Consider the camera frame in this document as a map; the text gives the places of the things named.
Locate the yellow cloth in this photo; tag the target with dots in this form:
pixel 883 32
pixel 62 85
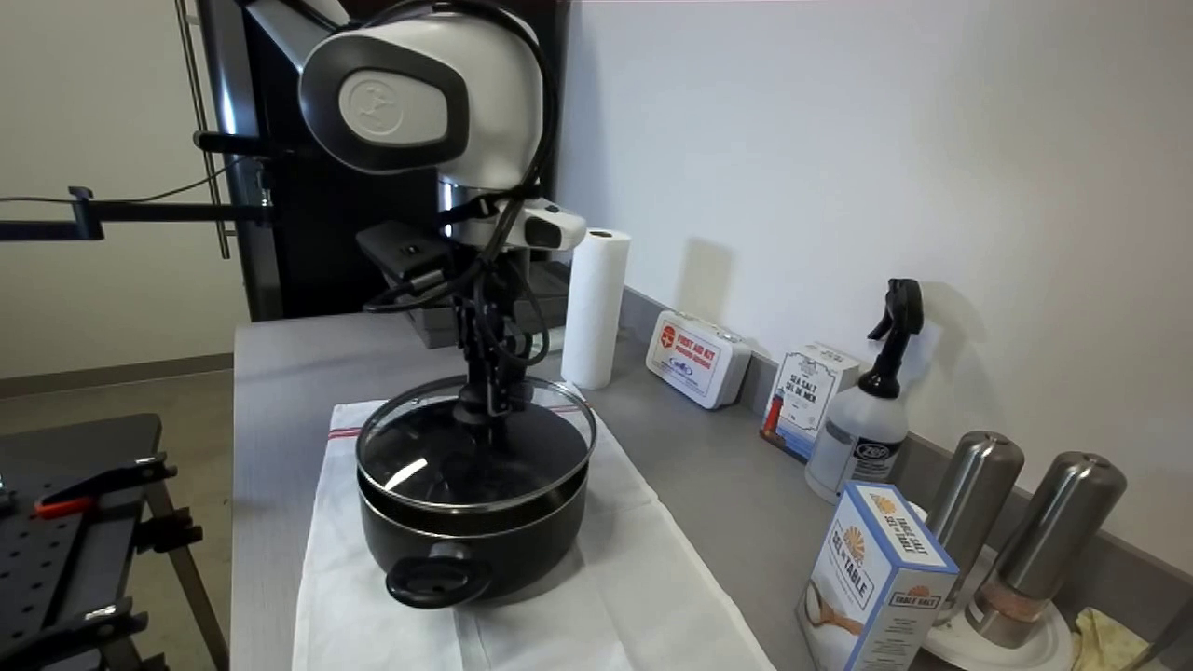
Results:
pixel 1112 638

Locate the black perforated work table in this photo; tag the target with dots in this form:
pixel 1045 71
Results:
pixel 57 545

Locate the stainless steel grinder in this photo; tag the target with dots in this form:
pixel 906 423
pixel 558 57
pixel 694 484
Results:
pixel 973 489
pixel 1045 545

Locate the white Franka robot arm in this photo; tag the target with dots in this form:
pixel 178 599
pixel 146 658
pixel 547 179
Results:
pixel 412 99

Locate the white towel with red stripes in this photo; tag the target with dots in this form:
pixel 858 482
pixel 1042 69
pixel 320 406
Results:
pixel 622 584

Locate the black cooking pot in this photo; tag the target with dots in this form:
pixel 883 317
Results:
pixel 479 545

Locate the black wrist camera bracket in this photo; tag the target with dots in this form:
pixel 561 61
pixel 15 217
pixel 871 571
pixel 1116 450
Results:
pixel 403 256

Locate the flat white box red print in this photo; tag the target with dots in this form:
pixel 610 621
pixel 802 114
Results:
pixel 694 360

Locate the black bar clamp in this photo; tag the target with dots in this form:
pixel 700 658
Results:
pixel 76 628

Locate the glass lid with black knob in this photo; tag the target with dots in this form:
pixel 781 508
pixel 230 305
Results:
pixel 423 453

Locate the white spray bottle black trigger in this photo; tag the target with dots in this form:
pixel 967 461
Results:
pixel 858 428

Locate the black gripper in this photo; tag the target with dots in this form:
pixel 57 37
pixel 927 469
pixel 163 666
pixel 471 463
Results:
pixel 489 317

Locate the blue and white carton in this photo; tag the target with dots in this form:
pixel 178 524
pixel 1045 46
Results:
pixel 871 578

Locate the white carton with red figure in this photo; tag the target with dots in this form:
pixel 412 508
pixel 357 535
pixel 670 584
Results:
pixel 807 397

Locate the white paper towel roll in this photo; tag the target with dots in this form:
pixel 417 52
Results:
pixel 594 309

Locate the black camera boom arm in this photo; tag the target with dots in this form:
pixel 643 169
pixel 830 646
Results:
pixel 134 213

